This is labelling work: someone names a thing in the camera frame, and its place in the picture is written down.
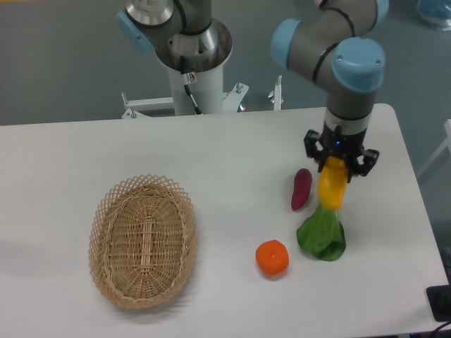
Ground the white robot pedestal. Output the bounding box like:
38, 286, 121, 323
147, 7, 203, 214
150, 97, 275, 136
118, 12, 249, 118

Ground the blue object top right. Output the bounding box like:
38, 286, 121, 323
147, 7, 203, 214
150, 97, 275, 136
416, 0, 450, 31

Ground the white furniture right edge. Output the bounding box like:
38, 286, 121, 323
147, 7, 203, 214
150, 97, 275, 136
416, 119, 450, 184

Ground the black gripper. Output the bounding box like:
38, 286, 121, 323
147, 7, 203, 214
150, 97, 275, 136
304, 124, 380, 183

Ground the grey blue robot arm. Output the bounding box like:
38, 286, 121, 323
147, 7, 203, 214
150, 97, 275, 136
116, 1, 389, 177

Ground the black device at table edge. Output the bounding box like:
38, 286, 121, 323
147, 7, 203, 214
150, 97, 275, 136
426, 284, 450, 322

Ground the yellow mango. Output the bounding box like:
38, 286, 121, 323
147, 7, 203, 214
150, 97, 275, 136
317, 156, 348, 211

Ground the black cable on pedestal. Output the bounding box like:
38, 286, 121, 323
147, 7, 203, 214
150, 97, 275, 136
179, 56, 204, 115

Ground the woven wicker basket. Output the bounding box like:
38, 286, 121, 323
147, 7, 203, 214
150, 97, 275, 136
88, 175, 197, 309

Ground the green bok choy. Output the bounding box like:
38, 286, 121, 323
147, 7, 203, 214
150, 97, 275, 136
296, 204, 347, 262

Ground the purple sweet potato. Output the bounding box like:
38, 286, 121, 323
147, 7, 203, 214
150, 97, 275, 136
291, 168, 312, 211

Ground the orange tangerine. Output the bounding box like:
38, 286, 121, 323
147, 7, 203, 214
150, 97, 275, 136
255, 239, 290, 276

